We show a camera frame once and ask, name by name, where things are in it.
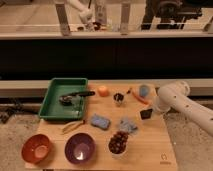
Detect black eraser block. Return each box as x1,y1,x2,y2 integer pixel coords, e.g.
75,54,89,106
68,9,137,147
140,109,152,120

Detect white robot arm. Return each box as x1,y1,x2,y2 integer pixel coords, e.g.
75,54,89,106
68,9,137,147
152,81,213,136

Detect purple bowl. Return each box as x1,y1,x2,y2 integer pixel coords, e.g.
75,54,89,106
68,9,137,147
64,133,95,164

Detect orange-red bowl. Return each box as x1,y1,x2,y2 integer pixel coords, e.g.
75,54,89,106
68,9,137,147
21,134,52,164

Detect orange fruit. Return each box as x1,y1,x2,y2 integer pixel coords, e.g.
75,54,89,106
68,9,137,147
98,86,109,97

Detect small dark-filled cup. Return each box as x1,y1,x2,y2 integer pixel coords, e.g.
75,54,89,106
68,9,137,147
113,93,124,106

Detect orange carrot toy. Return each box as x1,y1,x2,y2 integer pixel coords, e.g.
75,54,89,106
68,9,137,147
131,90,149,105

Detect blue sponge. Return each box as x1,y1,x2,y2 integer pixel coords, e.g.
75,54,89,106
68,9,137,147
90,114,111,130

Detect blue cup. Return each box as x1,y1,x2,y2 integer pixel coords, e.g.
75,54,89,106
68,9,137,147
139,85,150,97

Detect crumpled blue-grey cloth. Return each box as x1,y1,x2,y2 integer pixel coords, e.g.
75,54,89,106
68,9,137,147
118,118,138,134

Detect wooden cutting board table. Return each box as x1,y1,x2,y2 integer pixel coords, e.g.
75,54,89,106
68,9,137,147
25,83,177,171

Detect yellow banana-shaped toy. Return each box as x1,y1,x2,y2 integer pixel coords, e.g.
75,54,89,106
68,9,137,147
61,120,85,135

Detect green plastic tray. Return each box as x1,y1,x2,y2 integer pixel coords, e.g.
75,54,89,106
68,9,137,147
39,78,88,121

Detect white cup of grapes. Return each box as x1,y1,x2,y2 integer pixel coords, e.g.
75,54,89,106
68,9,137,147
108,131,129,157

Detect black-handled ladle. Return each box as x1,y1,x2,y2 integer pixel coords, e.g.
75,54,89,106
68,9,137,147
59,91,95,105

